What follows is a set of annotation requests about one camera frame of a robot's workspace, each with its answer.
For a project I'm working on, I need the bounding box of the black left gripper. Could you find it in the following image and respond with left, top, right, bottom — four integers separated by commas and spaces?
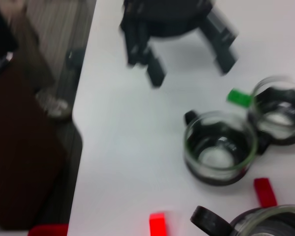
119, 0, 239, 87

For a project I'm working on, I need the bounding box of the thin green plate brick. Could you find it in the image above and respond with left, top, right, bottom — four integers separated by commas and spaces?
226, 88, 252, 107

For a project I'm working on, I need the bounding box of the white sneaker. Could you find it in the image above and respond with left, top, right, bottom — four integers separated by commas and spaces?
35, 88, 72, 121

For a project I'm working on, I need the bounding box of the dark red curved brick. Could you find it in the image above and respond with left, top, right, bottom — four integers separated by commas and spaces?
253, 177, 278, 207

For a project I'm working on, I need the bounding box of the bright red slope brick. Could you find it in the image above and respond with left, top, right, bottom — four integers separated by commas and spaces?
149, 211, 167, 236

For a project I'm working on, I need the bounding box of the dark brown panel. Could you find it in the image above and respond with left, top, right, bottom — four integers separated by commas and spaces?
0, 59, 67, 231

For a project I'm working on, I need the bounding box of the red plastic container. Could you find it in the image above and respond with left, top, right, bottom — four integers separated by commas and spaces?
28, 223, 69, 236

